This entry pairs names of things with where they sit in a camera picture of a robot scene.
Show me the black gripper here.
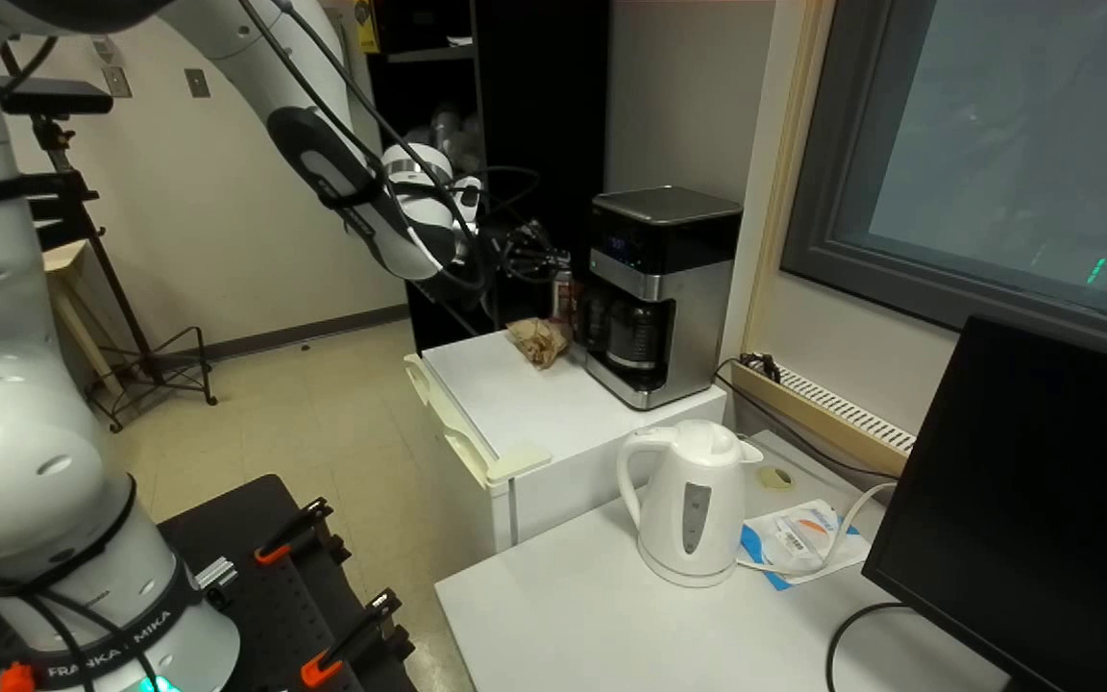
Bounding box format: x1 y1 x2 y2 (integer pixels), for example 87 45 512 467
481 215 597 300

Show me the black silver coffee maker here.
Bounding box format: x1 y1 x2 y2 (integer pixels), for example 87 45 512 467
572 184 745 414

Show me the brown crumpled paper bag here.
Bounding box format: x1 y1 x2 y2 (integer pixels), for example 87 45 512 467
503 316 572 373

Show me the white mini fridge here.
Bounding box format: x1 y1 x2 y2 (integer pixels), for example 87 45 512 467
400 323 734 560

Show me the black shelving unit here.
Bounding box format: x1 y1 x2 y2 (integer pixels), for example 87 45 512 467
346 0 617 359

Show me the white electric kettle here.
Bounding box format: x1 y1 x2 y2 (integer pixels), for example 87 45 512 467
610 419 769 591

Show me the blue white paper packet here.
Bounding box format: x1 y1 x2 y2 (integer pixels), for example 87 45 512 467
738 496 873 596

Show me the orange-tipped black clamp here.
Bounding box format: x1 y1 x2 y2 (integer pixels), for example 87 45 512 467
251 496 355 574
296 585 419 692

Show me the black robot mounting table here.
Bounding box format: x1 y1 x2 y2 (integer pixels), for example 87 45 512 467
0 474 419 692

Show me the black tripod stand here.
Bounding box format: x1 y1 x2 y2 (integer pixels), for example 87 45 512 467
0 34 222 433

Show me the wooden stool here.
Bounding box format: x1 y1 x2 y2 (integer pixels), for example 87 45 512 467
39 234 131 405

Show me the black computer monitor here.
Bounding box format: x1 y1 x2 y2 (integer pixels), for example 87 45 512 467
857 311 1107 692

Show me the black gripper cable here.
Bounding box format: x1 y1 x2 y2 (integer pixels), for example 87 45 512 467
237 0 546 311

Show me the grey window frame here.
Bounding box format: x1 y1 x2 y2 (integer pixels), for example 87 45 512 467
778 0 1107 377

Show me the beige wall cable duct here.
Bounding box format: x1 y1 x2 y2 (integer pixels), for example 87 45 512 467
723 359 919 479

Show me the white kettle cord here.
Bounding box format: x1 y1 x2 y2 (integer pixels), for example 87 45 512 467
738 476 901 591

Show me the black monitor cable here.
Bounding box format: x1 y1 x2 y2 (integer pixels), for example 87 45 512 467
824 598 909 692

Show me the black stereo camera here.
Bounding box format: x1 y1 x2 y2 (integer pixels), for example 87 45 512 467
0 73 114 124

